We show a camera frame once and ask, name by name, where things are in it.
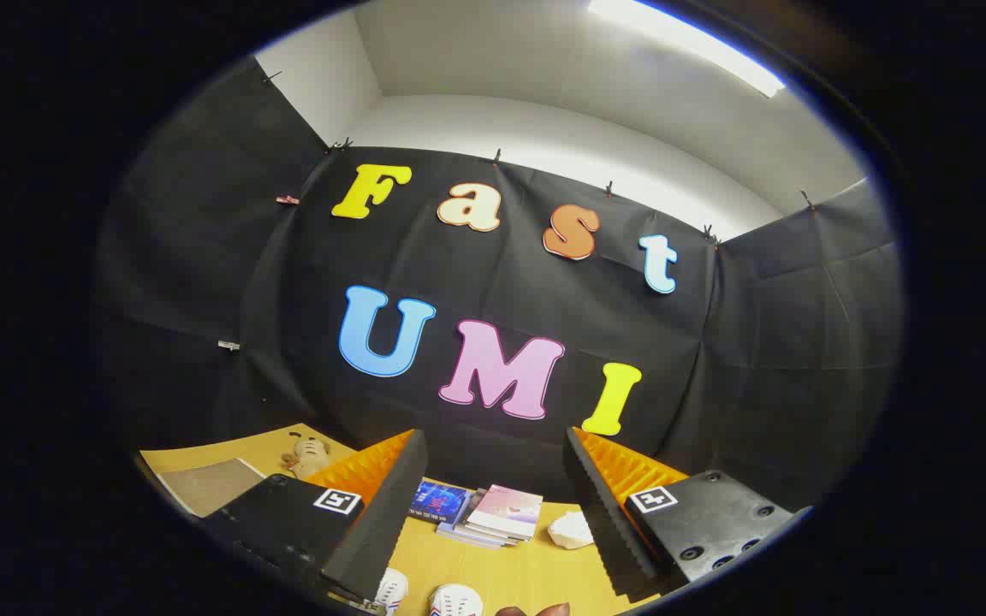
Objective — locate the ceiling light panel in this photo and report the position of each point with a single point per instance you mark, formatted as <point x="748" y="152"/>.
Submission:
<point x="690" y="47"/>

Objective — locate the black backdrop cloth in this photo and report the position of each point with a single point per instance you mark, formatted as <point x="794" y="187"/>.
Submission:
<point x="288" y="299"/>

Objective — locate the pale blue book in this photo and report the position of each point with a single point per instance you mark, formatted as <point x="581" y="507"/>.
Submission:
<point x="457" y="532"/>

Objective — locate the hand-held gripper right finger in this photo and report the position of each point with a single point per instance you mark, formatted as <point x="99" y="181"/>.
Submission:
<point x="608" y="522"/>

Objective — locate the pink cover book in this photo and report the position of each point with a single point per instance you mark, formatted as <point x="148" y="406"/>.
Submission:
<point x="506" y="509"/>

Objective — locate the grey cover book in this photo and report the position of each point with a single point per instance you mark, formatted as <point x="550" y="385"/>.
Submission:
<point x="483" y="536"/>

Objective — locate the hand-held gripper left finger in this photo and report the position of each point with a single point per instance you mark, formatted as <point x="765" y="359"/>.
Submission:
<point x="373" y="530"/>

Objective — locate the white canvas shoe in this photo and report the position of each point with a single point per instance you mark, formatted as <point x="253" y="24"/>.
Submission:
<point x="456" y="601"/>
<point x="391" y="590"/>

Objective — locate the dark blue book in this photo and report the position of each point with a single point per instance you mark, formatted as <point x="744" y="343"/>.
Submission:
<point x="440" y="500"/>

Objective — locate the tan plush dog toy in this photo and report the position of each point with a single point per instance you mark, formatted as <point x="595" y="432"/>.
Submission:
<point x="306" y="455"/>

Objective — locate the beige fabric storage box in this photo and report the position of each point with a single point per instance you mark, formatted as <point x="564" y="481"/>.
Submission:
<point x="210" y="488"/>

